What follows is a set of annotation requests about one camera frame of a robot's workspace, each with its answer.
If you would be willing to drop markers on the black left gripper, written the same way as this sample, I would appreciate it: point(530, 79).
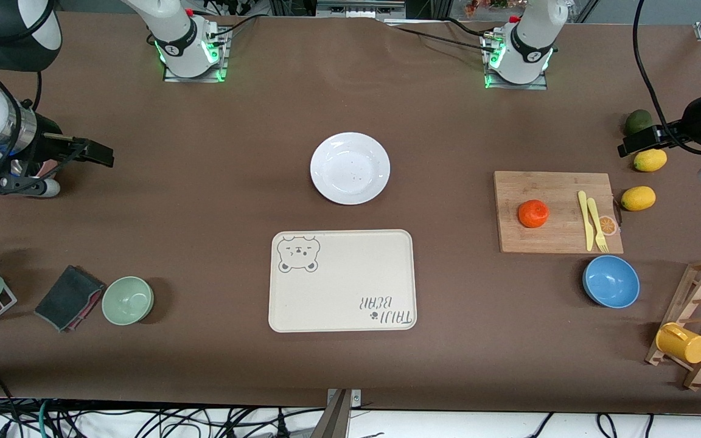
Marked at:
point(692, 123)

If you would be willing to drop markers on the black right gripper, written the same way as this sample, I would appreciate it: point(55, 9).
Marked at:
point(48, 141)

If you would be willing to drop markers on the orange mandarin fruit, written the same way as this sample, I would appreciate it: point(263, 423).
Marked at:
point(533, 214)

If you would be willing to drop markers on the white round plate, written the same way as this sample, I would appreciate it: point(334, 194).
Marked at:
point(350, 168)

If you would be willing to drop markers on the pink plate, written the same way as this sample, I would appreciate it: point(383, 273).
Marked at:
point(49, 167)

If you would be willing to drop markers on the yellow lemon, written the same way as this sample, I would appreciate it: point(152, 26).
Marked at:
point(650, 160)
point(638, 199)

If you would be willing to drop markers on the dark green avocado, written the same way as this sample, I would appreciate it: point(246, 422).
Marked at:
point(638, 120)

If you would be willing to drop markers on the yellow plastic fork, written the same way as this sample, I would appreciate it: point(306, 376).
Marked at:
point(596, 219)

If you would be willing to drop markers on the orange slice decoration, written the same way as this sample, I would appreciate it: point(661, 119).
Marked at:
point(609, 226)

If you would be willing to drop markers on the yellow plastic knife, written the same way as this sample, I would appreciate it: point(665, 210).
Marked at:
point(585, 219)

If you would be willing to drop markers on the wooden cutting board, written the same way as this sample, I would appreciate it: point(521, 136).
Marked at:
point(539, 182)

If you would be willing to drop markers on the blue bowl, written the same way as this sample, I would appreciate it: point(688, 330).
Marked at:
point(611, 281)

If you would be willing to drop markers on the dark grey folded cloth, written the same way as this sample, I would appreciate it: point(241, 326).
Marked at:
point(66, 295)

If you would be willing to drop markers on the pink folded cloth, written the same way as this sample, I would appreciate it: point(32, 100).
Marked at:
point(92, 305)

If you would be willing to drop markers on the pale green bowl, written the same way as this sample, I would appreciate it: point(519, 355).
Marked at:
point(128, 301)

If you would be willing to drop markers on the yellow mug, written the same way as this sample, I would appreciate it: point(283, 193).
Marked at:
point(685, 345)

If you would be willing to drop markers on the beige bear print tray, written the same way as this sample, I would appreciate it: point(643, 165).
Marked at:
point(350, 286)

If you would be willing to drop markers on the dark metal pole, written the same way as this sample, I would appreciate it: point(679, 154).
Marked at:
point(335, 420)

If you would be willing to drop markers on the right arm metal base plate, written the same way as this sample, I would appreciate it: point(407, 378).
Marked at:
point(195, 79)

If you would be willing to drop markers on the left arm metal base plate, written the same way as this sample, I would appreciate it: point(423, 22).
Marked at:
point(518, 86)

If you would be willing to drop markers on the aluminium frame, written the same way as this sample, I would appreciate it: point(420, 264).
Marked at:
point(359, 7)

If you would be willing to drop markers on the silver metal bracket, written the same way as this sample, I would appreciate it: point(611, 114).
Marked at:
point(355, 398)

